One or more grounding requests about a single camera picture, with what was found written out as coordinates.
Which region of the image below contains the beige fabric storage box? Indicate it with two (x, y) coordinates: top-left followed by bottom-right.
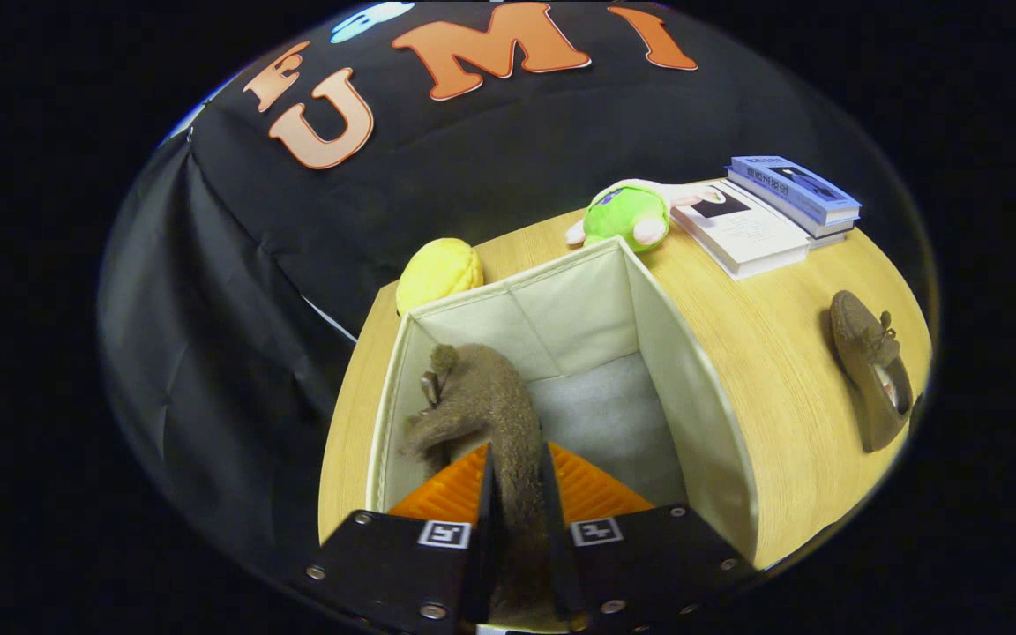
(365, 235), (760, 565)

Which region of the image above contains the green and white plush toy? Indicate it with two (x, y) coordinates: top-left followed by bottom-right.
(564, 179), (729, 255)

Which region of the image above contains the brown fuzzy shoe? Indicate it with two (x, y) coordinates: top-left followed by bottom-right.
(400, 342), (575, 631)
(829, 289), (915, 454)

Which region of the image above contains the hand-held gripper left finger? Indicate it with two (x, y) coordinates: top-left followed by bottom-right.
(301, 444), (498, 634)

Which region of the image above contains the yellow plush ball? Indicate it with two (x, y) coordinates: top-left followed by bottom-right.
(395, 237), (484, 317)

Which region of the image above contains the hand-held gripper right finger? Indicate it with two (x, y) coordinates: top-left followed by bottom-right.
(543, 441), (756, 634)

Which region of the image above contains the white book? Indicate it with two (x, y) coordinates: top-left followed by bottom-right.
(671, 179), (811, 281)

